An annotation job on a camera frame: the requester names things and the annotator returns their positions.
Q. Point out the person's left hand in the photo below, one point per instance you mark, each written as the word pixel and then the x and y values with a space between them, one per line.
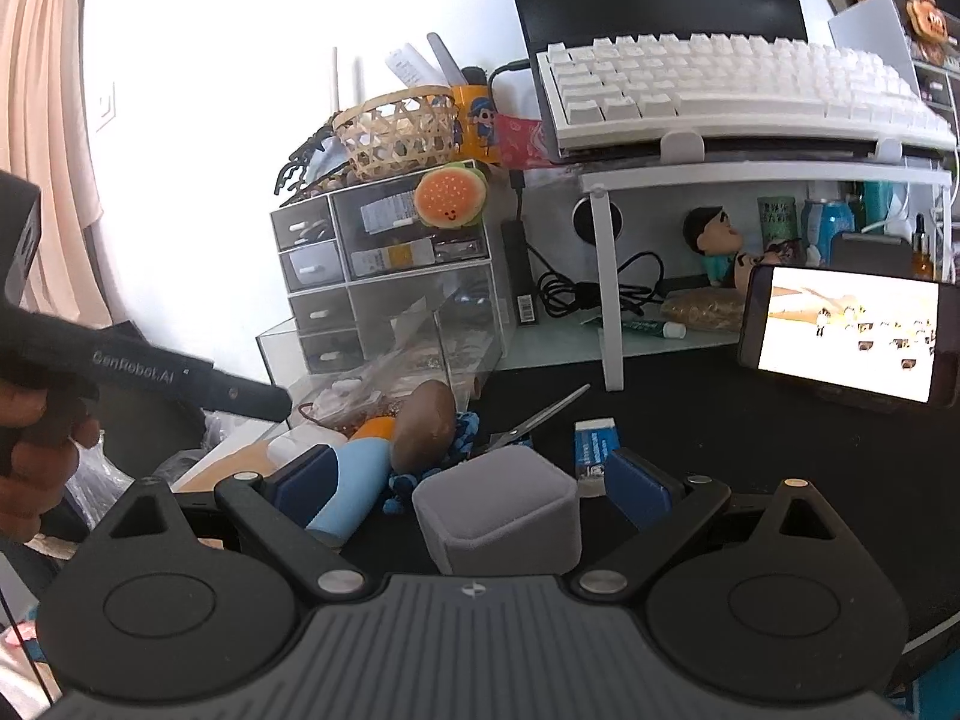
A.
pixel 34 457

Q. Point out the teal bottle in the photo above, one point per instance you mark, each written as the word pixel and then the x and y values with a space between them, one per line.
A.
pixel 876 204

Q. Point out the white wall switch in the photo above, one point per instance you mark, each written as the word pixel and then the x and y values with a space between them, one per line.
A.
pixel 106 106

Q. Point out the clear plastic bag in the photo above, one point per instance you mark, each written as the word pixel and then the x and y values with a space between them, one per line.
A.
pixel 360 397

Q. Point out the grey nail file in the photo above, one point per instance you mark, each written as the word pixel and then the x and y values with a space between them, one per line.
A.
pixel 448 60

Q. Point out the cartoon boy figurine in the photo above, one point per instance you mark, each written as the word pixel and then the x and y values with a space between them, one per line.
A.
pixel 712 240

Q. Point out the clear acrylic drawer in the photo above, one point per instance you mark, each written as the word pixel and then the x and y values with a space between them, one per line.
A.
pixel 465 330

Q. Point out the crumpled plastic bag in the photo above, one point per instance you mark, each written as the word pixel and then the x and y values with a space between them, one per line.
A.
pixel 112 480

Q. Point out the white mechanical keyboard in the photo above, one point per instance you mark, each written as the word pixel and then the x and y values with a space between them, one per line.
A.
pixel 735 86

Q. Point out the brown cardboard box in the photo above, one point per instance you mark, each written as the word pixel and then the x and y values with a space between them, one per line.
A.
pixel 240 457

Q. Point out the red patterned pouch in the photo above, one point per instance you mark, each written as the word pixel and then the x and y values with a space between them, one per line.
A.
pixel 521 142

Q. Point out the green and white tube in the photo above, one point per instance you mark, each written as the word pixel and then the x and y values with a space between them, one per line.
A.
pixel 637 326

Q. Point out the peach curtain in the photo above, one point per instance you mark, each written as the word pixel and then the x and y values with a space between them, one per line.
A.
pixel 45 127

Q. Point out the woven bamboo basket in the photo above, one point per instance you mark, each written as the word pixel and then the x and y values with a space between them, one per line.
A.
pixel 397 131

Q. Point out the blue and white eraser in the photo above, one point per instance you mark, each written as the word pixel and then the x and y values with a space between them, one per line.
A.
pixel 596 457

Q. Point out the amber dropper bottle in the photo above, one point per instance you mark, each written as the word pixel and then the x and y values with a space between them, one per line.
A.
pixel 922 251

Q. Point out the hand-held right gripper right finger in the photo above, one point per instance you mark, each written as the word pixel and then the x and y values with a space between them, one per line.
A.
pixel 637 491

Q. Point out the yellow cartoon pen cup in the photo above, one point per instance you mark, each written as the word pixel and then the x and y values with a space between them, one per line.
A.
pixel 476 124

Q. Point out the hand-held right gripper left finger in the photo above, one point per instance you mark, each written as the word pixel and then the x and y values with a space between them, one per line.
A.
pixel 304 480

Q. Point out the brown snack bag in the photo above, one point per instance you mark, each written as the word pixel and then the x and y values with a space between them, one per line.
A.
pixel 705 309

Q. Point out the clear acrylic drawer organizer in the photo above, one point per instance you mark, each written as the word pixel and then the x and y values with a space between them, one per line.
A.
pixel 390 255

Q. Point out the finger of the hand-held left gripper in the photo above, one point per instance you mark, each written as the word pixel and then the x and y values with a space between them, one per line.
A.
pixel 251 395

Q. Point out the black smartphone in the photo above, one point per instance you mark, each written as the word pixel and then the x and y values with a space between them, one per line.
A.
pixel 847 330

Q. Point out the burger plush toy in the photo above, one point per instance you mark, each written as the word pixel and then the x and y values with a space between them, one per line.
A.
pixel 450 196

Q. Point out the silver scissors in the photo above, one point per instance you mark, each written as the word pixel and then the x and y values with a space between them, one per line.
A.
pixel 525 424

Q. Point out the green can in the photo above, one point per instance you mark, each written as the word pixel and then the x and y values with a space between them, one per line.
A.
pixel 776 221

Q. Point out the blue and orange soft toy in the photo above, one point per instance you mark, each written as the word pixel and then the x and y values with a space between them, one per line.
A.
pixel 356 480

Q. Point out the black hair claw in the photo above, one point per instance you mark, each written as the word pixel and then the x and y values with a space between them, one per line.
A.
pixel 300 157

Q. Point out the blue can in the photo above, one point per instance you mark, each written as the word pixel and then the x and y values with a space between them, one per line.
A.
pixel 825 229

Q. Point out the white monitor stand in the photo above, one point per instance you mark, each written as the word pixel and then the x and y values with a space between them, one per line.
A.
pixel 611 300

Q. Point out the silver laptop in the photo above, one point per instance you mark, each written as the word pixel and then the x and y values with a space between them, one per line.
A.
pixel 877 45

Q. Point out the brown egg-shaped toy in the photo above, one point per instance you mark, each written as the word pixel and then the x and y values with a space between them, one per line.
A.
pixel 424 427

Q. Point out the white paper packet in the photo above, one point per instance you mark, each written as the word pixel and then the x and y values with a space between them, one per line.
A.
pixel 412 64

